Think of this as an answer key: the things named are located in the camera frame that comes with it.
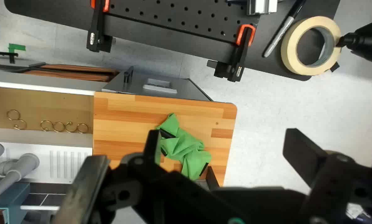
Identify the black grey marker pen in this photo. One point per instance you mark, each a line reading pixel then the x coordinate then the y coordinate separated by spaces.
pixel 281 31

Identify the black orange bar clamp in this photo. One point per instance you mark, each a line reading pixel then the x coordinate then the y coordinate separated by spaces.
pixel 98 37
pixel 236 62

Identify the brown wooden tray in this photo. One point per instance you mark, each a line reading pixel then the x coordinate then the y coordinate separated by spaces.
pixel 69 72

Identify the beige masking tape roll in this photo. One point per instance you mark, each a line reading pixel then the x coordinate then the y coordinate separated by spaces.
pixel 289 45

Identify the white ribbed drain board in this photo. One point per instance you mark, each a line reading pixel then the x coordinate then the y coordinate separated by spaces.
pixel 69 163

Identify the green plastic piece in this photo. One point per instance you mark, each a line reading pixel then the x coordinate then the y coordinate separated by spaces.
pixel 17 46

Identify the silver metal block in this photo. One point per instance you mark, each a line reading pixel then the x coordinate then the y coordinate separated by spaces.
pixel 261 6

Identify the black camera tripod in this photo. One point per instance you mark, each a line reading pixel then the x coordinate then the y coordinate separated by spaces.
pixel 363 41

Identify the green towel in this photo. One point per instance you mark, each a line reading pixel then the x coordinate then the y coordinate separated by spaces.
pixel 187 149

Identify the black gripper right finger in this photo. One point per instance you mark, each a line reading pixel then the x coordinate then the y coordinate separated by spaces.
pixel 305 155

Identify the black perforated board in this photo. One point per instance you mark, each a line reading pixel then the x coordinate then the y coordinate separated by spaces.
pixel 174 16

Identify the grey toy faucet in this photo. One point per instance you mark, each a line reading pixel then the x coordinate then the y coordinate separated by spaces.
pixel 19 165

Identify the wooden counter top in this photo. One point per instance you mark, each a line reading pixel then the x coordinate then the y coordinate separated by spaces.
pixel 124 124

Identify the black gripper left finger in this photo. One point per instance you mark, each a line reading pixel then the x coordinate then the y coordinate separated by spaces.
pixel 153 144

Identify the teal box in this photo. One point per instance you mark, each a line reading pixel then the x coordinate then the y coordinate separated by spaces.
pixel 7 194

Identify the beige sink basin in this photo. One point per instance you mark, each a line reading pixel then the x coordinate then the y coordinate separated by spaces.
pixel 40 106

